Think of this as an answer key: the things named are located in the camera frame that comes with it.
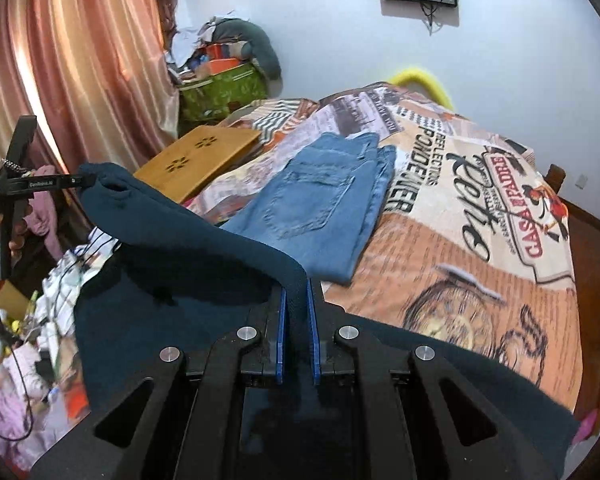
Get green storage box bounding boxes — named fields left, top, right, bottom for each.
left=178, top=63, right=268, bottom=124

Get wooden lap desk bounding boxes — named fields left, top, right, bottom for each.
left=134, top=126, right=260, bottom=204

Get grey plush toy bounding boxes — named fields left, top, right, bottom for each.
left=212, top=18, right=282, bottom=80

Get pink striped curtain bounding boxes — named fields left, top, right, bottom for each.
left=0, top=0, right=178, bottom=172

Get printed orange bed blanket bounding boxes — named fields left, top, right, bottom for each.
left=187, top=82, right=582, bottom=408

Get left hand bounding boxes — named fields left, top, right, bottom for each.
left=0, top=202, right=32, bottom=266

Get wall power socket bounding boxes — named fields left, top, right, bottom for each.
left=574, top=174, right=588, bottom=190

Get dark navy fleece pants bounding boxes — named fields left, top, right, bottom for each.
left=65, top=164, right=577, bottom=479

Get folded blue denim jeans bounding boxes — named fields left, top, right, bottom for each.
left=223, top=132, right=396, bottom=285

